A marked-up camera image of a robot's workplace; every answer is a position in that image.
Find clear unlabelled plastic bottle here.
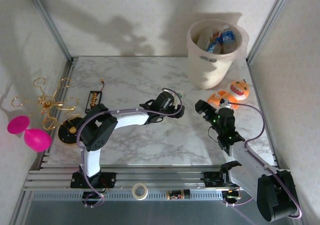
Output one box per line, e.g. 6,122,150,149
196,26,213,51

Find large blue label water bottle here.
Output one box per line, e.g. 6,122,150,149
221,24,238,55

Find white plastic bin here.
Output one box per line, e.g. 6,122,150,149
186,19,250,90

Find orange plush dinosaur toy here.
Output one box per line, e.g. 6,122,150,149
206,80,251,111

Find black board gold connectors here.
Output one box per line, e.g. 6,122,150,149
84,78,106,111

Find small black adapter board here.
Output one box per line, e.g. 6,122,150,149
82,191,110,201
223,189,241,201

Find small dark glass bottle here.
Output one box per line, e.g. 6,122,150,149
166,188,191,201

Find masking tape roll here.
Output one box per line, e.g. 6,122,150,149
131,182,149,201

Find perforated metal strip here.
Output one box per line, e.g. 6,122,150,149
32,191,251,201

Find pink plastic goblet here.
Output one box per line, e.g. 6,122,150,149
6,115,53,153

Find white right wrist cable bracket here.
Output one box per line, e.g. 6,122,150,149
219,97,232,109

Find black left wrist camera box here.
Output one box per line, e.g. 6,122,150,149
171,103,186,119

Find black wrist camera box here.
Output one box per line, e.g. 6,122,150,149
194,99,210,115
171,103,186,119

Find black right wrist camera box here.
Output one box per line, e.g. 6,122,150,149
194,99,210,115

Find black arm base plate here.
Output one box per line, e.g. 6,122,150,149
70,171,117,190
202,171,226,188

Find aluminium front frame rail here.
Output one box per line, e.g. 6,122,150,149
23,166,296,191

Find gold wire hook stand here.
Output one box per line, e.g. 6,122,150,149
11,77,87,146

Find aluminium frame post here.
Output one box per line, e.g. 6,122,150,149
246,0,293,65
24,0,75,61

